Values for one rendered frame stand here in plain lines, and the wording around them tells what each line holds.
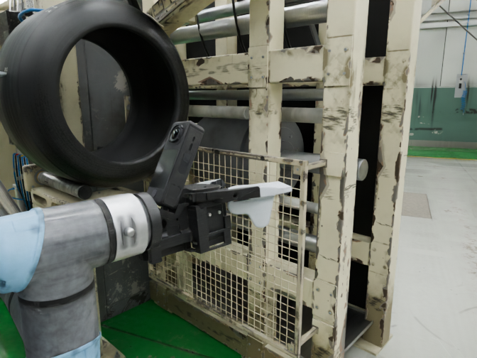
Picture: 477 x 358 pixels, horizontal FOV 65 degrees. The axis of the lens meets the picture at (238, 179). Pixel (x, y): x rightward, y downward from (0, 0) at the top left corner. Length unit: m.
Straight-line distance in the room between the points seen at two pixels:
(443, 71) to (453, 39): 0.71
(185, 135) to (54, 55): 0.74
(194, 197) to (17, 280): 0.21
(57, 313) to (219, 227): 0.21
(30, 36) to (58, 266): 0.87
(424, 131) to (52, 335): 9.97
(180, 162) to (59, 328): 0.22
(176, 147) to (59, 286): 0.20
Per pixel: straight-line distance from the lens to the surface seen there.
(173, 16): 1.59
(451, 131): 10.25
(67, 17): 1.21
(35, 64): 1.16
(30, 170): 1.54
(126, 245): 0.43
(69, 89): 1.61
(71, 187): 1.29
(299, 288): 1.30
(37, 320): 0.44
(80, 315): 0.44
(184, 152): 0.47
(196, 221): 0.47
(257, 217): 0.51
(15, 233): 0.40
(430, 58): 10.27
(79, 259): 0.42
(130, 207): 0.44
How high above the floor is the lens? 1.19
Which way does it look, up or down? 12 degrees down
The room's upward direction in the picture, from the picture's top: straight up
